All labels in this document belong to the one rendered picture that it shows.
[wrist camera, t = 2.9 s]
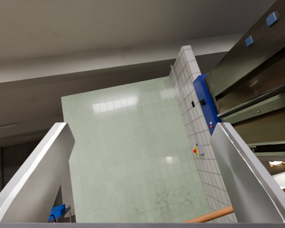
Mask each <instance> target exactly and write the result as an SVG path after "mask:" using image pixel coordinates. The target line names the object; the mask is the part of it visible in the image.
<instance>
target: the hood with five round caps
mask: <svg viewBox="0 0 285 228"><path fill-rule="evenodd" d="M284 50H285V0H276V1H275V2H274V3H273V5H272V6H271V7H270V8H269V9H268V10H267V11H266V12H265V13H264V14H263V15H262V16H261V17H260V18H259V19H258V20H257V22H256V23H255V24H254V25H253V26H252V27H251V28H250V29H249V30H248V31H247V32H246V34H245V35H244V36H243V37H242V38H241V39H240V40H239V41H238V42H237V43H236V44H235V46H234V47H233V48H232V49H231V50H230V51H229V52H228V53H227V54H226V55H225V56H224V58H223V59H222V60H221V61H220V62H219V63H218V64H217V65H216V66H215V67H214V68H213V70H212V71H211V72H210V73H209V74H208V75H207V78H208V80H209V83H210V85H211V88H212V91H213V93H214V96H215V97H216V96H220V95H221V94H222V93H224V92H225V91H227V90H228V89H230V88H231V87H233V86H234V85H235V84H237V83H238V82H240V81H241V80H243V79H244V78H245V77H247V76H248V75H250V74H251V73H253V72H254V71H255V70H257V69H258V68H260V67H261V66H263V65H264V64H266V63H267V62H269V61H270V60H271V59H273V58H274V57H276V56H277V55H279V54H280V53H282V52H283V51H284Z"/></svg>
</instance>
